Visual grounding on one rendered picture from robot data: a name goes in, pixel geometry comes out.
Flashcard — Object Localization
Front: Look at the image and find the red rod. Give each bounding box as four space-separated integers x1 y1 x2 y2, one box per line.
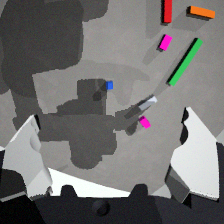
162 0 172 23

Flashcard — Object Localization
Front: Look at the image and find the small magenta block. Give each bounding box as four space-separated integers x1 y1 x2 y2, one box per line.
158 34 172 51
139 116 151 129

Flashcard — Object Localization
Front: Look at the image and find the green rod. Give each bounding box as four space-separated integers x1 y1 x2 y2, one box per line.
167 38 203 86

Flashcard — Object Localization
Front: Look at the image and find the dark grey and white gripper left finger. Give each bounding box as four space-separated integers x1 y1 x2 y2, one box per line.
0 114 53 224

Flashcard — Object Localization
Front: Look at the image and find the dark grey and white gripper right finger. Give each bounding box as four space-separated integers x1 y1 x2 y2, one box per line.
165 107 224 224

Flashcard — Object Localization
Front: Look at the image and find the small blue block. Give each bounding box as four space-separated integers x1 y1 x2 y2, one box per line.
106 81 113 90

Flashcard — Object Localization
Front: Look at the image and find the grey rod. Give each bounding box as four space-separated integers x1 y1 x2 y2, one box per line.
138 94 157 111

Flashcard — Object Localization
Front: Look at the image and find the orange rod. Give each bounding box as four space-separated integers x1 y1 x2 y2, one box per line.
187 6 215 19

